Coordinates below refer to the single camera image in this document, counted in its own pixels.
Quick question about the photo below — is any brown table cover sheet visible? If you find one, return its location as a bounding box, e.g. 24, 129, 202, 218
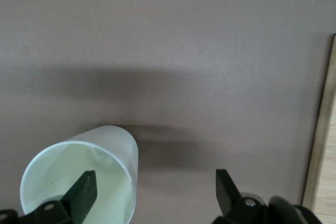
0, 0, 335, 224

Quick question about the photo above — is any white plastic cup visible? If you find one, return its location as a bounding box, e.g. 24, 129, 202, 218
19, 125, 139, 224

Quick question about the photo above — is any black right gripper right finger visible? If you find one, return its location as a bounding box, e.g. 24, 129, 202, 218
215, 168, 271, 224

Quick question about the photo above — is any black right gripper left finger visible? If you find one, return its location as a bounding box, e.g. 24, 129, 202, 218
0, 170, 99, 224

